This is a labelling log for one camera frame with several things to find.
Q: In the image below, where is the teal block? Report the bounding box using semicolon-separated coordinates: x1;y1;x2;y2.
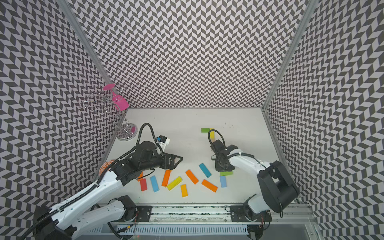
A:
199;163;212;178

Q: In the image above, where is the blue block left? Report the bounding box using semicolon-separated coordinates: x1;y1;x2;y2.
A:
150;176;160;193

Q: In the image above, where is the light green block right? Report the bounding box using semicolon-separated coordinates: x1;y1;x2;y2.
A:
220;171;234;177

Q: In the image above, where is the red block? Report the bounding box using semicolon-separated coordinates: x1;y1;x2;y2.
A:
140;179;148;192

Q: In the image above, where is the light blue block right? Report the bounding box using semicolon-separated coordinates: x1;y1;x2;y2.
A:
220;176;227;188

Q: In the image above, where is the pink wire jewelry stand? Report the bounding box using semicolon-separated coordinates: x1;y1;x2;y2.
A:
79;83;138;141

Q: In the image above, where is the yellow-green long block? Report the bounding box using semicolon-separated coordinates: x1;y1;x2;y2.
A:
167;177;183;191

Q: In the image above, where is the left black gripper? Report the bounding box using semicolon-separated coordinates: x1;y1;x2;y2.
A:
140;152;184;172

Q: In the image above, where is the yellow block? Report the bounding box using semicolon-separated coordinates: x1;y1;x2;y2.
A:
209;129;216;142

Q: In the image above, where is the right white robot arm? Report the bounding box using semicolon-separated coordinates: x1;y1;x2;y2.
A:
208;129;300;222

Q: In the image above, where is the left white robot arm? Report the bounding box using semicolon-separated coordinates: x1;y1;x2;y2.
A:
20;123;184;240

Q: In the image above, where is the orange block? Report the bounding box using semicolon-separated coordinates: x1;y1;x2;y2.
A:
202;180;218;193
162;170;171;187
186;170;199;185
137;172;144;181

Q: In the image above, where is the yellow-orange block lower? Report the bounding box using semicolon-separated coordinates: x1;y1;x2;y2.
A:
181;184;188;198

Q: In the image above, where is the orange patterned plate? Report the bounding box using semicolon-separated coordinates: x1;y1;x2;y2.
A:
99;160;115;177

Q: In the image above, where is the metal base rail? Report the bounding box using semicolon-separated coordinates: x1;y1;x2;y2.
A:
74;202;319;238

